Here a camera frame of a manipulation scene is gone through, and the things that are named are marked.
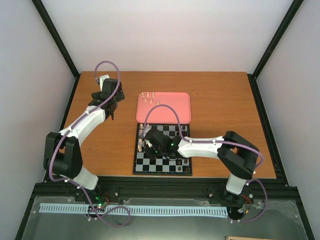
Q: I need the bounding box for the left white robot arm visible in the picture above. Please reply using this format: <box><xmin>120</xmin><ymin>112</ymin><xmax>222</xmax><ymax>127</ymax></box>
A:
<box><xmin>43</xmin><ymin>75</ymin><xmax>125</xmax><ymax>202</ymax></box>

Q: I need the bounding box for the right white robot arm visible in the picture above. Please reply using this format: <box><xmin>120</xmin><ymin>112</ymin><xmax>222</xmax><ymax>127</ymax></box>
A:
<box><xmin>142</xmin><ymin>128</ymin><xmax>260</xmax><ymax>203</ymax></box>

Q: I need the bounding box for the black white chess board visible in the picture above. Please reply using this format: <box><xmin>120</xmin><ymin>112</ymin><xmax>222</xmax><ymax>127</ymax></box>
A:
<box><xmin>132</xmin><ymin>123</ymin><xmax>193</xmax><ymax>176</ymax></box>

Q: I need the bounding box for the brown chess pieces back row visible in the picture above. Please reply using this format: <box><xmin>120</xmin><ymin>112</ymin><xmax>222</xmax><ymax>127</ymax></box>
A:
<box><xmin>182</xmin><ymin>124</ymin><xmax>190</xmax><ymax>174</ymax></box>

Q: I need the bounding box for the pink plastic tray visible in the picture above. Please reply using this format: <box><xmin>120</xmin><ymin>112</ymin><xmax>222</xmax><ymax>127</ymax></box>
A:
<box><xmin>136</xmin><ymin>91</ymin><xmax>192</xmax><ymax>124</ymax></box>

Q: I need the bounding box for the clear acrylic sheet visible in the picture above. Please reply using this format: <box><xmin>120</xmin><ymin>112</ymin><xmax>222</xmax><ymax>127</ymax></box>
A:
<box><xmin>21</xmin><ymin>197</ymin><xmax>308</xmax><ymax>240</ymax></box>

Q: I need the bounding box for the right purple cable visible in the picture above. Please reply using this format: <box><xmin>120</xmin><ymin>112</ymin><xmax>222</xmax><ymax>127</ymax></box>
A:
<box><xmin>142</xmin><ymin>104</ymin><xmax>269</xmax><ymax>223</ymax></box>

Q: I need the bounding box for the purple cable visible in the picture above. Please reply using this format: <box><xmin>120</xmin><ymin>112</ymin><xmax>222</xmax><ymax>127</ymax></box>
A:
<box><xmin>142</xmin><ymin>104</ymin><xmax>269</xmax><ymax>223</ymax></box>
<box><xmin>47</xmin><ymin>60</ymin><xmax>131</xmax><ymax>228</ymax></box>

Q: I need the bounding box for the light blue cable duct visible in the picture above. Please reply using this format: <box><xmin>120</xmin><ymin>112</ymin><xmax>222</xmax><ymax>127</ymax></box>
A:
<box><xmin>38</xmin><ymin>203</ymin><xmax>228</xmax><ymax>218</ymax></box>

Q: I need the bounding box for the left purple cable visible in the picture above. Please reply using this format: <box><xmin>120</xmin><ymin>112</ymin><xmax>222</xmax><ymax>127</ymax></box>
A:
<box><xmin>47</xmin><ymin>60</ymin><xmax>131</xmax><ymax>228</ymax></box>

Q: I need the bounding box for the black aluminium frame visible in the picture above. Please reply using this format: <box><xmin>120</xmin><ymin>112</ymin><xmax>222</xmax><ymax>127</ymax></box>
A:
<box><xmin>15</xmin><ymin>0</ymin><xmax>315</xmax><ymax>240</ymax></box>

